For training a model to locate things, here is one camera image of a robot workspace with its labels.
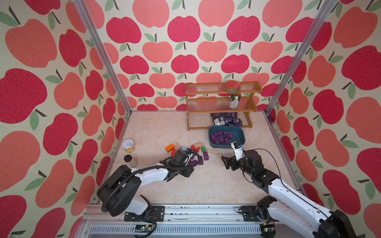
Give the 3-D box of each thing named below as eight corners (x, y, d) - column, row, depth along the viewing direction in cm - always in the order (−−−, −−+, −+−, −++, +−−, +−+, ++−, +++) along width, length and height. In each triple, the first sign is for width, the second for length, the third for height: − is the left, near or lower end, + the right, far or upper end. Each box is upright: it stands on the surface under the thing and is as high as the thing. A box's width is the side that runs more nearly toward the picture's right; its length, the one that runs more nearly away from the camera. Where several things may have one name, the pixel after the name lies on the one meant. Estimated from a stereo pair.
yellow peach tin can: (122, 152, 98) (119, 149, 94) (126, 143, 103) (123, 139, 99) (133, 152, 98) (131, 149, 94) (136, 143, 103) (134, 139, 99)
